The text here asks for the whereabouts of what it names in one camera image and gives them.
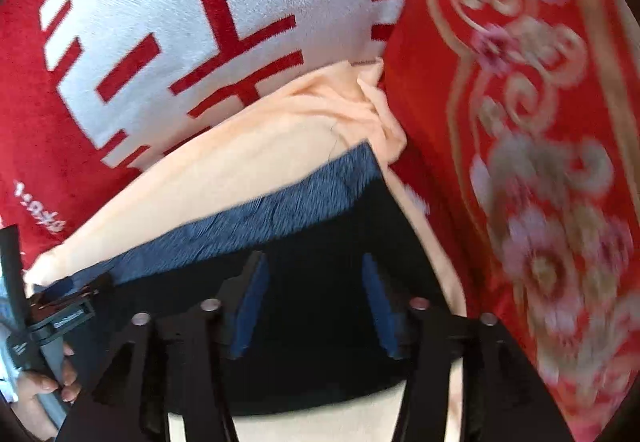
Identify cream sofa cushion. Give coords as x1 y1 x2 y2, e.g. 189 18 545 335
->
30 63 465 441

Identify person's left hand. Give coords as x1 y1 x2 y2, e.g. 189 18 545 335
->
11 344 81 441

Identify dark blue patterned pants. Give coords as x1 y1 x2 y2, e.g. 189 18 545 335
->
67 143 446 416

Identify red floral gold-trim cushion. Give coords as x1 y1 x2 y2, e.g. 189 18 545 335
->
384 0 639 441

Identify red blanket with white characters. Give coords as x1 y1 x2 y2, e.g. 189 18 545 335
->
1 0 404 263

